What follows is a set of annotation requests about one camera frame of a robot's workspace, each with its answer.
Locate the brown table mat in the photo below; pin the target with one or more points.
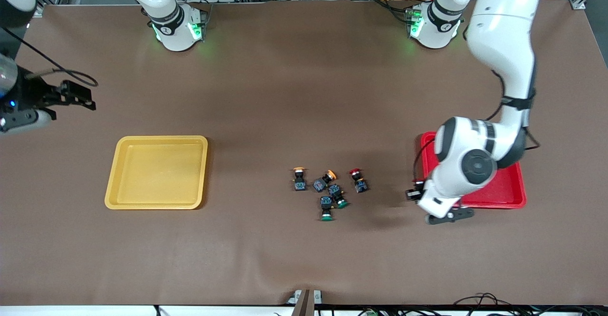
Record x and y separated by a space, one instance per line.
285 92

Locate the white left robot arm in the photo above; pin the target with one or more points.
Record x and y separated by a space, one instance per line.
503 35

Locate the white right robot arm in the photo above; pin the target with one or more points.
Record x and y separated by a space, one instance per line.
173 35

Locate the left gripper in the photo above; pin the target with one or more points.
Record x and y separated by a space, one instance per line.
414 193

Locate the metal clamp bracket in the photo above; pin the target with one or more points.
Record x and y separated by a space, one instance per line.
304 304

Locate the yellow plastic tray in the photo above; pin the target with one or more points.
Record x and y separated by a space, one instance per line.
156 173

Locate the red plastic tray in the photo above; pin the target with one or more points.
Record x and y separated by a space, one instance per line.
508 190

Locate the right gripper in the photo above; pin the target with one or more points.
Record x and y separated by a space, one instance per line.
35 96

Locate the yellow push button switch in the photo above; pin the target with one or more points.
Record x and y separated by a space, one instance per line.
320 183
299 183

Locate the green push button switch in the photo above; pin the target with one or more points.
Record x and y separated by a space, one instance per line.
326 204
336 193

